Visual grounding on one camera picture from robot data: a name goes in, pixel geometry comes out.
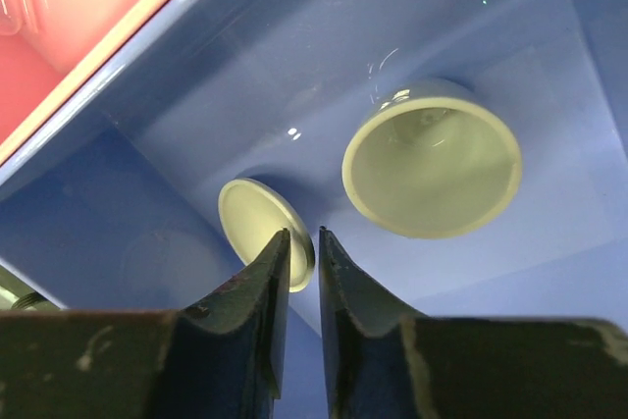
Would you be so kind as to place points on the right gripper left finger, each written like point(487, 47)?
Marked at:
point(221, 357)

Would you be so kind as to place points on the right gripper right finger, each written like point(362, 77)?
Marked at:
point(385, 359)

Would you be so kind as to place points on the white crucible lid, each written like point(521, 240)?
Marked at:
point(251, 213)

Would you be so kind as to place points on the white crucible cup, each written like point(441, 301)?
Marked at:
point(431, 162)

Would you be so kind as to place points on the blue plastic bin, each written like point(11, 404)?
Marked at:
point(113, 206)

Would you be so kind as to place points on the pink plastic bin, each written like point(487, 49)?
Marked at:
point(39, 73)

